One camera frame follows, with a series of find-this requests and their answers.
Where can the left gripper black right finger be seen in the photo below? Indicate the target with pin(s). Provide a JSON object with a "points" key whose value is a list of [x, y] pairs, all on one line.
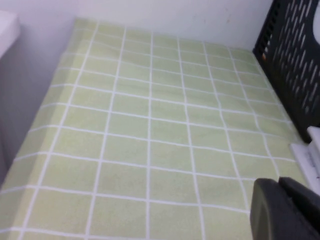
{"points": [[307, 210]]}

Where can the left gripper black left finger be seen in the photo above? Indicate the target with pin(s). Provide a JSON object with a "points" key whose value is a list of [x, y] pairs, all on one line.
{"points": [[270, 215]]}

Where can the black plastic book holder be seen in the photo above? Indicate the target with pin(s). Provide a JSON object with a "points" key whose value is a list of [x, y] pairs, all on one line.
{"points": [[282, 62]]}

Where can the white paper stack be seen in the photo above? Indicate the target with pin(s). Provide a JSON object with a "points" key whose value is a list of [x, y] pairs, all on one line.
{"points": [[298, 152]]}

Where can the green checked tablecloth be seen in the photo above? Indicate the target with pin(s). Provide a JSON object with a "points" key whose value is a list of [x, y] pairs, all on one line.
{"points": [[150, 125]]}

